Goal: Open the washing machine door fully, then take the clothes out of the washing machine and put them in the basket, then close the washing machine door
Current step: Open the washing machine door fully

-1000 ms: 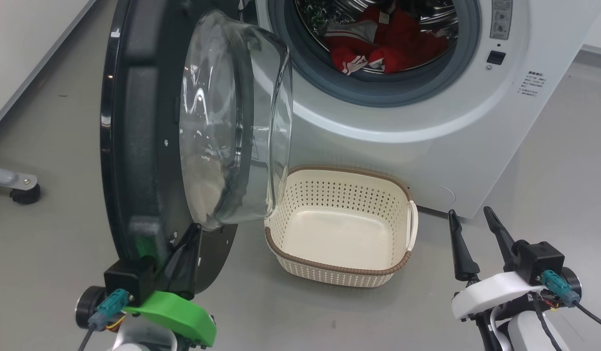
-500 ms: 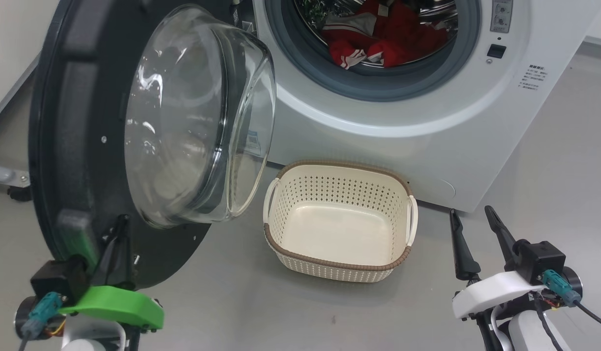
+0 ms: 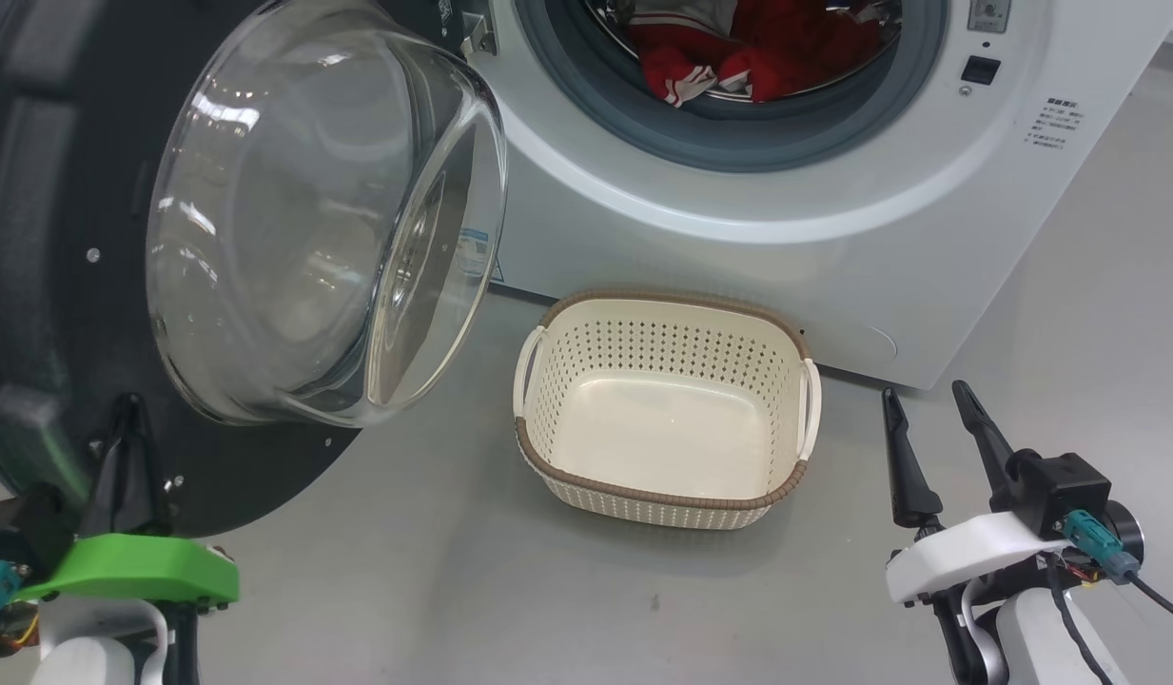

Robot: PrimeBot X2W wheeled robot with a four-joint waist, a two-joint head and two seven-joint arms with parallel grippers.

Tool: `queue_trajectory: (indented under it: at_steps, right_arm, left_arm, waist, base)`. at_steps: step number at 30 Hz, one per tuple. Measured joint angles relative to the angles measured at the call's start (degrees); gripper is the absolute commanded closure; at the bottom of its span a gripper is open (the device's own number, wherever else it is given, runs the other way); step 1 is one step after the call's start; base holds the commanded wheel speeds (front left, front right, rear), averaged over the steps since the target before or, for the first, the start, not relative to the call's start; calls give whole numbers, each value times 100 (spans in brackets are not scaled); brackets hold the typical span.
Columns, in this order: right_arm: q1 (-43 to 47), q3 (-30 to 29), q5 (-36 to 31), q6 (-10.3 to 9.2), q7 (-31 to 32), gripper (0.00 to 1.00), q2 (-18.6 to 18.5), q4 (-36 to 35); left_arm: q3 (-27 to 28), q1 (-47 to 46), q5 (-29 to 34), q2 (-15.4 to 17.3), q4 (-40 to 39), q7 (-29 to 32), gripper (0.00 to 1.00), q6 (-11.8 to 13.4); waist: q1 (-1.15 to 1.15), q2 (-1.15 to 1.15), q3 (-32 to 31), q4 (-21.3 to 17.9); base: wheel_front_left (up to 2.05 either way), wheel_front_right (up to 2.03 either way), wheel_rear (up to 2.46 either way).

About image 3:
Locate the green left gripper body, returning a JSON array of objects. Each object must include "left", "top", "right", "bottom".
[{"left": 15, "top": 533, "right": 241, "bottom": 606}]

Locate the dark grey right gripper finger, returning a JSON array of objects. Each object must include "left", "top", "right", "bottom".
[
  {"left": 881, "top": 387, "right": 944, "bottom": 529},
  {"left": 952, "top": 381, "right": 1020, "bottom": 510}
]

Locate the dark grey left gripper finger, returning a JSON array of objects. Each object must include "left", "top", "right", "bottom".
[
  {"left": 77, "top": 400, "right": 130, "bottom": 536},
  {"left": 122, "top": 395, "right": 166, "bottom": 534}
]

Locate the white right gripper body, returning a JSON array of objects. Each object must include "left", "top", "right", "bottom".
[{"left": 886, "top": 512, "right": 1072, "bottom": 607}]

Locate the washing machine door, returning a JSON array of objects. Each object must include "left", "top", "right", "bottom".
[{"left": 0, "top": 0, "right": 509, "bottom": 538}]

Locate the red and white garment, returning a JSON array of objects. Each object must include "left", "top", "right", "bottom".
[{"left": 627, "top": 0, "right": 884, "bottom": 108}]

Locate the cream perforated laundry basket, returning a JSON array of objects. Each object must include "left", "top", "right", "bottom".
[{"left": 513, "top": 290, "right": 823, "bottom": 531}]

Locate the white front-load washing machine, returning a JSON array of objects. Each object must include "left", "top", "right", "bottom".
[{"left": 377, "top": 0, "right": 1173, "bottom": 391}]

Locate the steel washer drum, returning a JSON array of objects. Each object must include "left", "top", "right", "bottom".
[{"left": 586, "top": 0, "right": 903, "bottom": 104}]

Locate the metal door hinge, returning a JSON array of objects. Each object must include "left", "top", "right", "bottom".
[{"left": 460, "top": 10, "right": 499, "bottom": 56}]

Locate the blue energy label sticker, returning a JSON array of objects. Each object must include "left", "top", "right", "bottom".
[{"left": 458, "top": 228, "right": 503, "bottom": 284}]

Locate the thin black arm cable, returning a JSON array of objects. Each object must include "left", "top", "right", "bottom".
[{"left": 1043, "top": 557, "right": 1115, "bottom": 685}]

